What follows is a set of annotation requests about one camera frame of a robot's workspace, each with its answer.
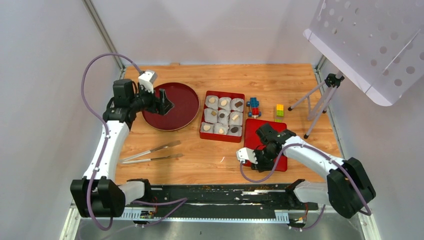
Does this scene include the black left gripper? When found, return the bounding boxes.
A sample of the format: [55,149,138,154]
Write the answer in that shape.
[130,82,176,116]

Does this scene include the red box lid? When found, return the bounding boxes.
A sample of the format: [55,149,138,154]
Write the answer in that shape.
[243,118,288,172]

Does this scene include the wooden metal food tongs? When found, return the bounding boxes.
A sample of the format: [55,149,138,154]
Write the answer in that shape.
[119,140,184,165]

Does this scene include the red rectangular chocolate box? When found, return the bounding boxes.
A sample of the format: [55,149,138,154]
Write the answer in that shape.
[199,90,245,143]

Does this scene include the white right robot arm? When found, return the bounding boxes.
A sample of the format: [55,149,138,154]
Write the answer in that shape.
[236,123,376,219]

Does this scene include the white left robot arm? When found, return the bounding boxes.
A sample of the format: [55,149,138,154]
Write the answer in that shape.
[70,79,175,218]

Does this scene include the brown square chocolate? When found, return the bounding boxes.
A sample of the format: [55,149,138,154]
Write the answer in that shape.
[234,101,244,108]

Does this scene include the yellow green toy block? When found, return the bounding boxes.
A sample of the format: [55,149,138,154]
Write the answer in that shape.
[274,104,284,123]

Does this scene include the round dark red tray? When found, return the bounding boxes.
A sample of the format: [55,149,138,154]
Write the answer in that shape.
[142,82,200,131]

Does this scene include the blue red toy car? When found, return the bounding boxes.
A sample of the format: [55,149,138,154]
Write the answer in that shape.
[246,97,262,119]

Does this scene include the grey tripod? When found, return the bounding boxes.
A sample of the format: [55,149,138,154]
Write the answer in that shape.
[287,71,345,139]

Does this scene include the perforated white light panel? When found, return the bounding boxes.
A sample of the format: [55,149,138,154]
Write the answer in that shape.
[303,0,424,107]

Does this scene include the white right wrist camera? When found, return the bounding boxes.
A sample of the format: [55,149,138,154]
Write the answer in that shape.
[236,147,258,164]

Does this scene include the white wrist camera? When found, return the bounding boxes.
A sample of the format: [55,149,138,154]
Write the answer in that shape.
[138,70,158,93]
[236,147,258,164]

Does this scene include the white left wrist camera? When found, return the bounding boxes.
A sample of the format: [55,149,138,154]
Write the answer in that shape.
[138,70,158,93]

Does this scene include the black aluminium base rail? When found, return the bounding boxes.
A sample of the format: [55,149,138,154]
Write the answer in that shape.
[71,180,332,224]

